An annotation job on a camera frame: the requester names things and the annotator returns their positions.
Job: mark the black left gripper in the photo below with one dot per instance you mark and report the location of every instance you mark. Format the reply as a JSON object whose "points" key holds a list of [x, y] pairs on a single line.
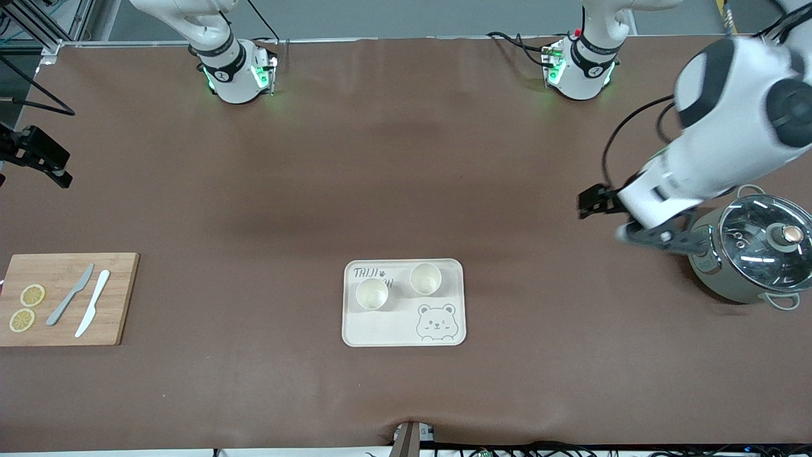
{"points": [[597, 200]]}

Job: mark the aluminium frame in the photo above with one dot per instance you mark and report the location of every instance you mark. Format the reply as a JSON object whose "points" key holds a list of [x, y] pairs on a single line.
{"points": [[76, 19]]}

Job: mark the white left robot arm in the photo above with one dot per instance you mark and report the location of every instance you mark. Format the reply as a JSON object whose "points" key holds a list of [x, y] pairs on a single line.
{"points": [[729, 146]]}

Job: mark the white bear print tray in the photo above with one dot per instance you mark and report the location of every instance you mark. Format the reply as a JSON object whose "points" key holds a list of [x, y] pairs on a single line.
{"points": [[406, 317]]}

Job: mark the white plastic cup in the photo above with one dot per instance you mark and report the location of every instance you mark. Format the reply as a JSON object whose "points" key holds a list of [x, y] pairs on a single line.
{"points": [[425, 278], [372, 294]]}

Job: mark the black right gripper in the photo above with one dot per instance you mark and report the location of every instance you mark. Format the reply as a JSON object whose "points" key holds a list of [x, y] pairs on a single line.
{"points": [[24, 150]]}

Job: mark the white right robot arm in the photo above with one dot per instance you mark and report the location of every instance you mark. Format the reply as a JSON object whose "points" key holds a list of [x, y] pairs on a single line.
{"points": [[222, 63]]}

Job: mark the bamboo cutting board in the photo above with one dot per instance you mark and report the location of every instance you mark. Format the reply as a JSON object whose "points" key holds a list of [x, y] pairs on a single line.
{"points": [[63, 330]]}

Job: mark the dried lemon slice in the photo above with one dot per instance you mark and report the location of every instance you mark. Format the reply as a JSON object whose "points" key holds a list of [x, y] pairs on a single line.
{"points": [[32, 295], [22, 320]]}

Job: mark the white plastic knife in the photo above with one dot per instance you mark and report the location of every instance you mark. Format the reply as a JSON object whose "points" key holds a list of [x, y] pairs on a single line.
{"points": [[92, 303]]}

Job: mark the grey-green cooking pot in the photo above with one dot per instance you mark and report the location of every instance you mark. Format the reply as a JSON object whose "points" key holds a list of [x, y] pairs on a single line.
{"points": [[717, 279]]}

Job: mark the grey plastic knife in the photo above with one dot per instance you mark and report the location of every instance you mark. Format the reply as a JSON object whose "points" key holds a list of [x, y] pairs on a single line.
{"points": [[70, 296]]}

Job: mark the glass pot lid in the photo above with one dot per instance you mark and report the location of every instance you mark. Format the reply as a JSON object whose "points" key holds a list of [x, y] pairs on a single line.
{"points": [[761, 254]]}

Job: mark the black stand legs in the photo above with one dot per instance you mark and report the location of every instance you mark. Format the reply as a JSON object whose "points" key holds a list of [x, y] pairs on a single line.
{"points": [[38, 85]]}

